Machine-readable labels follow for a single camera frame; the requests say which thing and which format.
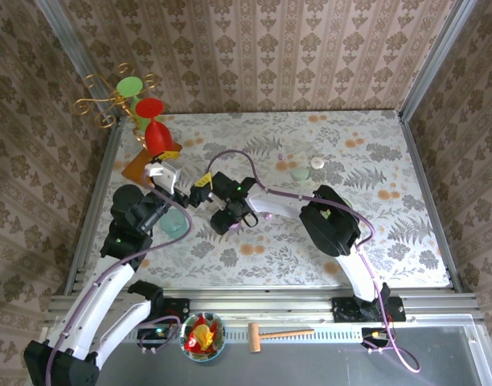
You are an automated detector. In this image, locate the red plastic wine glass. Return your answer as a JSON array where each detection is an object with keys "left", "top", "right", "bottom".
[{"left": 134, "top": 97, "right": 174, "bottom": 158}]

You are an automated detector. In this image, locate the teal plastic cup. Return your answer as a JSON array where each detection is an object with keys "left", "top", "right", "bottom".
[{"left": 159, "top": 211, "right": 190, "bottom": 238}]

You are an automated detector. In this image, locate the green plastic wine glass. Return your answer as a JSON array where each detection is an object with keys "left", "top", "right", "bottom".
[{"left": 116, "top": 76, "right": 164, "bottom": 132}]

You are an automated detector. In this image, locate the red candy wrapper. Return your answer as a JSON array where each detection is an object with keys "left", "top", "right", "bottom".
[{"left": 184, "top": 314, "right": 223, "bottom": 354}]

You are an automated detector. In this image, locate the yellow candy wrapper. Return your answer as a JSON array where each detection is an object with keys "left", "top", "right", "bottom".
[{"left": 191, "top": 325, "right": 215, "bottom": 349}]

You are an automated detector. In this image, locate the small wooden mallet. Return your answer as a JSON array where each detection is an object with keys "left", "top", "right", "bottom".
[{"left": 248, "top": 322, "right": 316, "bottom": 354}]

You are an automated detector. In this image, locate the clear glass bowl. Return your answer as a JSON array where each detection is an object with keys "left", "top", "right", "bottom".
[{"left": 178, "top": 311, "right": 227, "bottom": 363}]

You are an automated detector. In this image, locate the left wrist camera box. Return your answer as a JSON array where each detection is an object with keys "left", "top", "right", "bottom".
[{"left": 143, "top": 158, "right": 182, "bottom": 195}]

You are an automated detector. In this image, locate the gold wire rack wooden base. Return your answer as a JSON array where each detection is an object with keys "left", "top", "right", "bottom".
[{"left": 72, "top": 62, "right": 184, "bottom": 191}]

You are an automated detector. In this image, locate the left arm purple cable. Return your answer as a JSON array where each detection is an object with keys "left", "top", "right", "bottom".
[{"left": 44, "top": 170, "right": 193, "bottom": 386}]

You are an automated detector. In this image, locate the aluminium extrusion frame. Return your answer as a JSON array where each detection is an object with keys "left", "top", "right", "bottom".
[{"left": 27, "top": 0, "right": 490, "bottom": 386}]

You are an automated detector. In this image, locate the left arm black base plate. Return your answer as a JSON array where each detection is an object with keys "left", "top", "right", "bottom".
[{"left": 117, "top": 298, "right": 191, "bottom": 325}]

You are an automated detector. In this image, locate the left black cable adapter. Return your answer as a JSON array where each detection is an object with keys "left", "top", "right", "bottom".
[{"left": 137, "top": 327, "right": 170, "bottom": 350}]

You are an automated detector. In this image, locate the black cable adapter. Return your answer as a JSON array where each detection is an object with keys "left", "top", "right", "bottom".
[
  {"left": 361, "top": 327, "right": 392, "bottom": 347},
  {"left": 137, "top": 327, "right": 170, "bottom": 350}
]

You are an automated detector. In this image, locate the grey slotted cable duct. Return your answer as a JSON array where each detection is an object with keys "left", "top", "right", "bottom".
[{"left": 60, "top": 326, "right": 364, "bottom": 343}]

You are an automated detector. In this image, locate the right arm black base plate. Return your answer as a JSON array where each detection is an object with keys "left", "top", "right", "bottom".
[{"left": 331, "top": 296, "right": 408, "bottom": 323}]

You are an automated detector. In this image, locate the right black cable adapter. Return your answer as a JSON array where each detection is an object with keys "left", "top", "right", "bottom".
[{"left": 361, "top": 327, "right": 392, "bottom": 347}]

